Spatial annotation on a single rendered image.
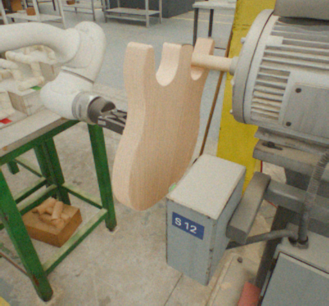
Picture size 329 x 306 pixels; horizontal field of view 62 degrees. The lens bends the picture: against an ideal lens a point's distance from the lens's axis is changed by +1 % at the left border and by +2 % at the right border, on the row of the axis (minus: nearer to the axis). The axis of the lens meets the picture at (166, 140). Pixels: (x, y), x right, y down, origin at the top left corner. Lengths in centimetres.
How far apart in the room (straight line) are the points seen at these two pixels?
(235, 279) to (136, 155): 95
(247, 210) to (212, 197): 12
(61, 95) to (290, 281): 75
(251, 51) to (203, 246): 37
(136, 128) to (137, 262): 128
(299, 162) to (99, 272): 136
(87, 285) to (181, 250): 120
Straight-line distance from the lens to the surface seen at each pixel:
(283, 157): 63
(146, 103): 52
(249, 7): 159
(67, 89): 84
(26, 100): 123
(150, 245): 180
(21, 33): 78
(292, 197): 66
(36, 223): 190
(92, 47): 85
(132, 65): 50
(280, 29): 60
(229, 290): 135
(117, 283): 169
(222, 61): 70
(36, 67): 127
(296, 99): 54
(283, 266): 72
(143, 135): 55
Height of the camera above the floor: 146
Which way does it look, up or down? 33 degrees down
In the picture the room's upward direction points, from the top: straight up
